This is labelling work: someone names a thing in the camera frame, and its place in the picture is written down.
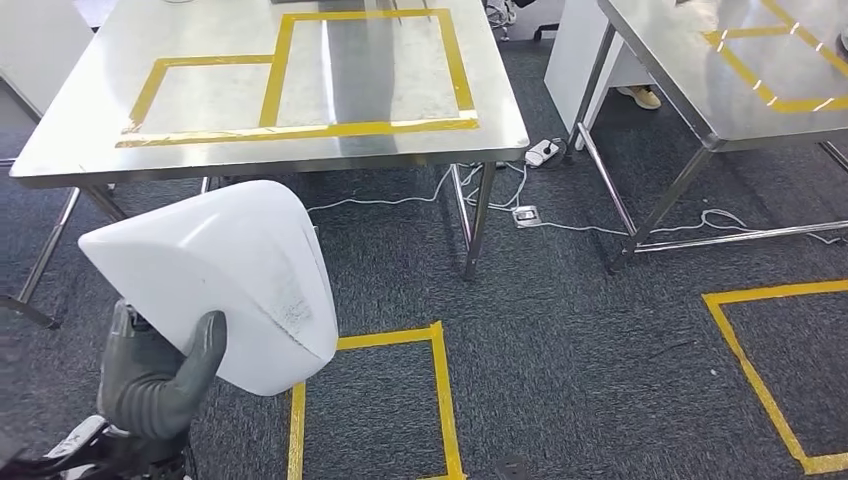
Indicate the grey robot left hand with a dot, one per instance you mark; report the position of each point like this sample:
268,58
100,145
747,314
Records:
126,358

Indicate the white curved plastic part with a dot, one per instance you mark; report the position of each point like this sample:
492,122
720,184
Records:
218,265

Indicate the steel workbench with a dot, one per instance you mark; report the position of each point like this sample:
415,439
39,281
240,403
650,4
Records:
371,66
662,60

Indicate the yellow floor tape square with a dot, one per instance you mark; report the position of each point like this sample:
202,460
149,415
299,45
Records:
440,397
752,371

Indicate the white cabinet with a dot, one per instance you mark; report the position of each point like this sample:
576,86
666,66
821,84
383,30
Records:
40,40

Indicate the metal floor socket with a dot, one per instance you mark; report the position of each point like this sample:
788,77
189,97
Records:
526,216

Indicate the white power strip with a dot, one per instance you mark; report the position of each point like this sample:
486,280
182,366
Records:
542,152

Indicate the white desk panel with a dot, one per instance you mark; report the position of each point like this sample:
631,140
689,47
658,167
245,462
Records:
576,60

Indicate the person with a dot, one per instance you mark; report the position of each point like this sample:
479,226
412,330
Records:
639,98

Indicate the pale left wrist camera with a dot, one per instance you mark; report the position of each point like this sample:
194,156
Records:
76,437

